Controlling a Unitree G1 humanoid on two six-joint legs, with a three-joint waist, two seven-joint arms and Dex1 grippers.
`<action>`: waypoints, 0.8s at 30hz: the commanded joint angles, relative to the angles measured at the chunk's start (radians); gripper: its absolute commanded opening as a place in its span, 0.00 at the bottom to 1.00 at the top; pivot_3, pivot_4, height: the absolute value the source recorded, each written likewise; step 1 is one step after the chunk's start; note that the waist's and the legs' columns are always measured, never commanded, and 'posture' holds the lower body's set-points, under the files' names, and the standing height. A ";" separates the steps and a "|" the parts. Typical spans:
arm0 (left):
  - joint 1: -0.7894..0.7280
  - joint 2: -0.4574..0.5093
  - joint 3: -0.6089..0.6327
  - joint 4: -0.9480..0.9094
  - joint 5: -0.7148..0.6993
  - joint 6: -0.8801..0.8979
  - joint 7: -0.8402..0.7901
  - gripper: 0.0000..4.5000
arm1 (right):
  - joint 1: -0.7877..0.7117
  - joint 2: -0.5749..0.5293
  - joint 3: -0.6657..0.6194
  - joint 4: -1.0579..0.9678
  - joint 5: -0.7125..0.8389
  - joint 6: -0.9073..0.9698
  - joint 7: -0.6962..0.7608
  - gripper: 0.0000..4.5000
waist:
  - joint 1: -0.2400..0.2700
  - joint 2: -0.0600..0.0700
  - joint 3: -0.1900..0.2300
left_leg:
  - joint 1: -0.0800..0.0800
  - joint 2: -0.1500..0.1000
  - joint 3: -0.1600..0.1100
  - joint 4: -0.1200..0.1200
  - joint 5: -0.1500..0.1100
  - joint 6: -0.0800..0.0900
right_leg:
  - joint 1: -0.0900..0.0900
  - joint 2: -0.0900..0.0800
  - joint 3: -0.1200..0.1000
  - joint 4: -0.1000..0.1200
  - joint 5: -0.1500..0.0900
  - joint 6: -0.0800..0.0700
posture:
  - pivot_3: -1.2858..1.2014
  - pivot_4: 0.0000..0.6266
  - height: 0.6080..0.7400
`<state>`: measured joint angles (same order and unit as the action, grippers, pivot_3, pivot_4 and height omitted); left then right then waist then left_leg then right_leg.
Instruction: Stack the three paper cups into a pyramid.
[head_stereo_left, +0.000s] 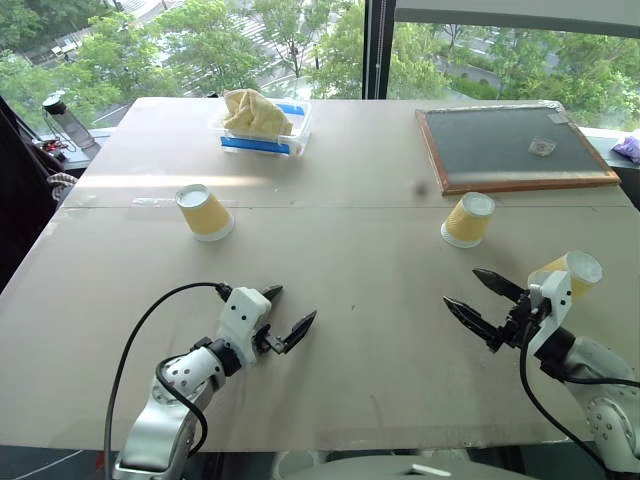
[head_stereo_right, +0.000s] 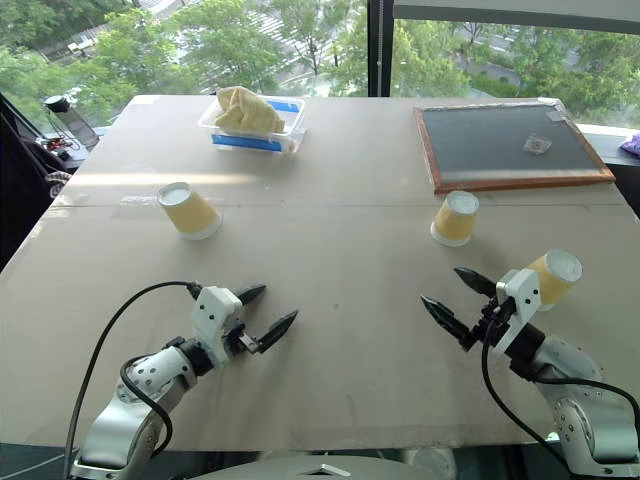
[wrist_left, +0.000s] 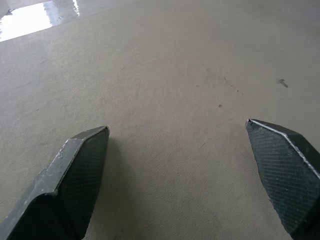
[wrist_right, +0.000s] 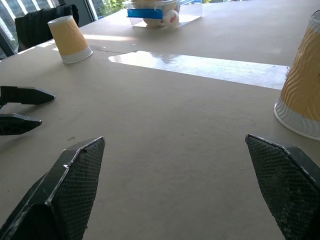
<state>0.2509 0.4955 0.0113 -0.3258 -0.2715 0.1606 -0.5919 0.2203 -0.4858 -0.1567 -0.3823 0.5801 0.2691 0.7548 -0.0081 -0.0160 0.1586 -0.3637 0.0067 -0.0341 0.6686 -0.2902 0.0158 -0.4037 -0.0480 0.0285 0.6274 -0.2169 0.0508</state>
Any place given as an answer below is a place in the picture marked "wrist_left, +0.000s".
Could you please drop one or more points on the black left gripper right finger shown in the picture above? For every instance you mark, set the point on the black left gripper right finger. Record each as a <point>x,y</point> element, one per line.
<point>287,175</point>

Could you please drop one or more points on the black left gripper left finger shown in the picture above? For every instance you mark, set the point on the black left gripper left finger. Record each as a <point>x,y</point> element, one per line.
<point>62,190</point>

